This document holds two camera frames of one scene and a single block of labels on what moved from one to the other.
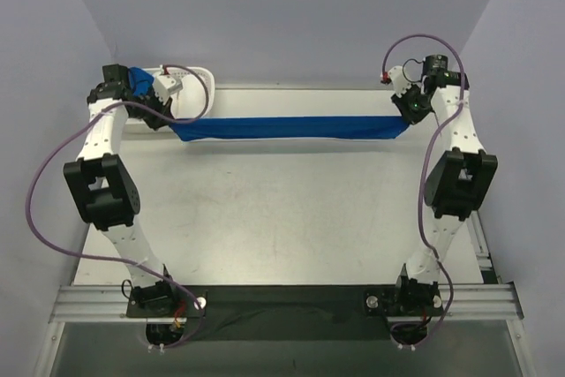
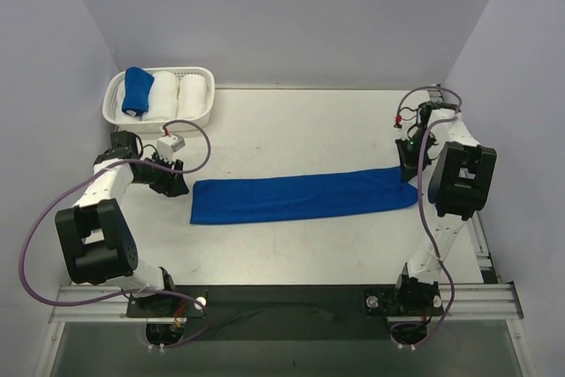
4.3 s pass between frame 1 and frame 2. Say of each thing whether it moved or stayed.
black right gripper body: moved
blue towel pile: moved
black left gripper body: moved
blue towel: stayed
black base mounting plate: stayed
